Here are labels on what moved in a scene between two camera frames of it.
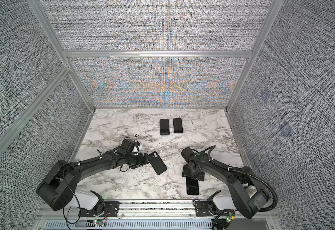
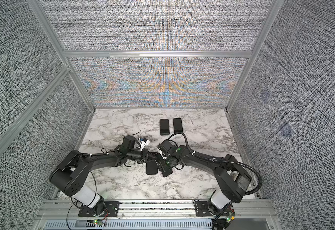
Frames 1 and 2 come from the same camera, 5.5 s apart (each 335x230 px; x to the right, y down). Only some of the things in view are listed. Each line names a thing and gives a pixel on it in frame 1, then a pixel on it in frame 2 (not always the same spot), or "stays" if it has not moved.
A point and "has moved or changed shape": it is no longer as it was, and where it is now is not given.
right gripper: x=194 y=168 to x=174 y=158
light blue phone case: x=177 y=125 stays
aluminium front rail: x=142 y=215 stays
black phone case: x=164 y=127 stays
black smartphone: x=192 y=186 to x=165 y=170
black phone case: x=157 y=163 has moved or changed shape
